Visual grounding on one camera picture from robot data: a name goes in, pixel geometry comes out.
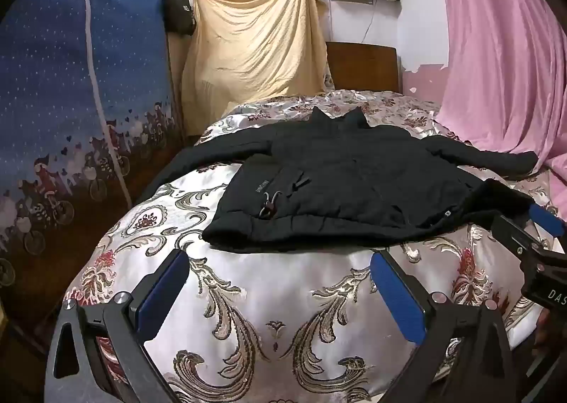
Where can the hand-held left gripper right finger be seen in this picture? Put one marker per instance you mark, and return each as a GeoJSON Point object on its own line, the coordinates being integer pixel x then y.
{"type": "Point", "coordinates": [396, 292]}

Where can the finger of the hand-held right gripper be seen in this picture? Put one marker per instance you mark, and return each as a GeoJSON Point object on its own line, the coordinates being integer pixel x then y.
{"type": "Point", "coordinates": [547, 219]}
{"type": "Point", "coordinates": [516, 232]}

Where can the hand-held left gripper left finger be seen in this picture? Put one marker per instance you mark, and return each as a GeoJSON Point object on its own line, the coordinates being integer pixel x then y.
{"type": "Point", "coordinates": [161, 285]}

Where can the black jacket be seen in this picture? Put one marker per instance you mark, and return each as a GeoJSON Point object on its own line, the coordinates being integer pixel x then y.
{"type": "Point", "coordinates": [345, 183]}

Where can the floral satin bedspread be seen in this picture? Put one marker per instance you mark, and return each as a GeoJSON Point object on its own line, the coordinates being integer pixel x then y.
{"type": "Point", "coordinates": [288, 310]}

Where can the pink curtain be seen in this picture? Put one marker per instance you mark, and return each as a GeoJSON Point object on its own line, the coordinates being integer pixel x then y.
{"type": "Point", "coordinates": [500, 53]}

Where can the blue printed fabric wardrobe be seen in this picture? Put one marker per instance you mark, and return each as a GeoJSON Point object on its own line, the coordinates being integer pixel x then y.
{"type": "Point", "coordinates": [66, 119]}

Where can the wooden headboard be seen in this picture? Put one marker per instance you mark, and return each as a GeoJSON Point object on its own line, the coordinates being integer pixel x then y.
{"type": "Point", "coordinates": [365, 68]}

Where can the yellow hanging sheet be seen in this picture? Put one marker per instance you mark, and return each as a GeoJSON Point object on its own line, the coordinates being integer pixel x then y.
{"type": "Point", "coordinates": [252, 48]}

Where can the black tote bag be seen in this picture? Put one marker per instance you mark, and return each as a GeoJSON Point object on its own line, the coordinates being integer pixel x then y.
{"type": "Point", "coordinates": [179, 11]}

